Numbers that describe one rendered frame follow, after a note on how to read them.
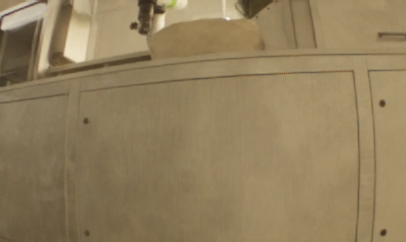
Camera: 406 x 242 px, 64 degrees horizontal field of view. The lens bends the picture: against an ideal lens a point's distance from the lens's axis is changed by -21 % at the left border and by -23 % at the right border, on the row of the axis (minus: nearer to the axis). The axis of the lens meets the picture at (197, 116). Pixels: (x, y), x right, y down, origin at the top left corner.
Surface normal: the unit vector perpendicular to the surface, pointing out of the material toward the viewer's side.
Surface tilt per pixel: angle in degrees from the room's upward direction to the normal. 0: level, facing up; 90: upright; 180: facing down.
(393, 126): 90
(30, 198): 90
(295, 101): 90
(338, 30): 90
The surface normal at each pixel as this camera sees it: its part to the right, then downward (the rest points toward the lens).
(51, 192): -0.29, -0.20
